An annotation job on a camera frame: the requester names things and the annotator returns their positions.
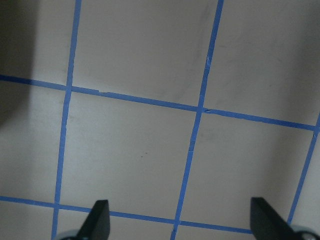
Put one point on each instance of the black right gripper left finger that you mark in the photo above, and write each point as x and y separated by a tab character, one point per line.
97	224

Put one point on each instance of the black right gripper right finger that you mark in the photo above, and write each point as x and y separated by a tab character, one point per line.
267	224

